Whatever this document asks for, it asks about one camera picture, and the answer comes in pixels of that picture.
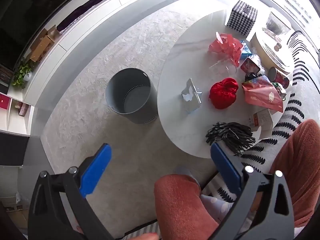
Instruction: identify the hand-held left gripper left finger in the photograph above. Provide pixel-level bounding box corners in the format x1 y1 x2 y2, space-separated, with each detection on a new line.
27 143 120 240

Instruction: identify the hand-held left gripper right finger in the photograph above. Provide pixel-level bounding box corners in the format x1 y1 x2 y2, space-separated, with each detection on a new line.
210 142 297 240

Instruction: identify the grey round trash bin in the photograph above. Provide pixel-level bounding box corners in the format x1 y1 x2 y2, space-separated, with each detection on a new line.
105 67 158 125

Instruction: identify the person's left hand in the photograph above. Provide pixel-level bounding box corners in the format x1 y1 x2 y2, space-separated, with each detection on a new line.
126 233 158 240

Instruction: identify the black shredded paper bundle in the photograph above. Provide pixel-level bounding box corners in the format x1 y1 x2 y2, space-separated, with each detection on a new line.
205 122 255 157

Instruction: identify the grey carpet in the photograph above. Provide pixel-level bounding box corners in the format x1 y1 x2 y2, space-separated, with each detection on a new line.
40 10 230 233

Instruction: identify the white polka dot sock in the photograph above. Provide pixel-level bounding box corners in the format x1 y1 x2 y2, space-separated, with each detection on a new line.
200 194 234 224

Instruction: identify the person's left leg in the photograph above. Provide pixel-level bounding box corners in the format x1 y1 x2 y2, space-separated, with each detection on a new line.
154 174 220 240

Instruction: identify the person's leg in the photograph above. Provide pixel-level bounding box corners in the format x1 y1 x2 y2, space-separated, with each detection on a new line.
269 119 320 235
154 174 220 240

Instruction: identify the white paper card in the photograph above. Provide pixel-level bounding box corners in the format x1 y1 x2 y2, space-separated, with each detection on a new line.
249 109 273 140

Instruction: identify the red knit cloth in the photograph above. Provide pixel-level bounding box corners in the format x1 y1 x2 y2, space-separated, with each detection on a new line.
209 78 239 110

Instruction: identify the grey striped cloth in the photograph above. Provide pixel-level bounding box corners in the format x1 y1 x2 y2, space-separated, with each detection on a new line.
122 221 160 240

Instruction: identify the person's right leg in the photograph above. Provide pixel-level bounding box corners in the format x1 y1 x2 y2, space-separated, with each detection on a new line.
269 119 320 235

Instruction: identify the red paper bag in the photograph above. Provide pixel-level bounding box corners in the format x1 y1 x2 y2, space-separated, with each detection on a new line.
242 75 284 113

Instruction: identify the white blanket black leaf pattern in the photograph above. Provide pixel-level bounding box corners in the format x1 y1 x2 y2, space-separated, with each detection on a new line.
200 30 320 205

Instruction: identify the green colourful wrapper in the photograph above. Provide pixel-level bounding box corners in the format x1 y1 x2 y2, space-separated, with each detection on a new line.
274 82 287 101

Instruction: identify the clear plastic wrapper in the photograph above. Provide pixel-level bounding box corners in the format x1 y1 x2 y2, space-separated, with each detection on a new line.
209 55 240 74

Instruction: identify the round tin can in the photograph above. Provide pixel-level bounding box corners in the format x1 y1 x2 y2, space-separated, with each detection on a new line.
268 67 290 89

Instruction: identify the red flat box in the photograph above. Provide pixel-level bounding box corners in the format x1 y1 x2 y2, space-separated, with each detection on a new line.
0 94 12 110

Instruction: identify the blue snack packet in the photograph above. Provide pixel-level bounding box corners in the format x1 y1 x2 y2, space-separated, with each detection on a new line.
240 40 253 60

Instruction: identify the white low cabinet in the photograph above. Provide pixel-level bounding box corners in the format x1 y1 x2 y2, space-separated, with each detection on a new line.
0 0 130 138

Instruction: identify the red plastic bag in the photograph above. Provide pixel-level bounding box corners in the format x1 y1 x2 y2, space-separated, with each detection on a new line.
209 32 244 67

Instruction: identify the potted green plant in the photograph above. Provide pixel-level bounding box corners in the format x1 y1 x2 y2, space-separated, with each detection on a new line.
12 59 35 88

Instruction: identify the round beige white tray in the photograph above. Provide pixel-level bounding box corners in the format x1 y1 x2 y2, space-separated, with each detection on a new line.
251 31 294 74

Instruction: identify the cardboard box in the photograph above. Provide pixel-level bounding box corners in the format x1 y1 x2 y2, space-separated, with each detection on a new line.
30 25 59 63

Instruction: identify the black white checkered box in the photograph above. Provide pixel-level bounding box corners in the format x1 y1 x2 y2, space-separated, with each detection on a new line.
224 0 258 37

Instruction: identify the clear glass jar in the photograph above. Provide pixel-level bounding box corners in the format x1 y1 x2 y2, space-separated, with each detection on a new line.
265 11 292 35

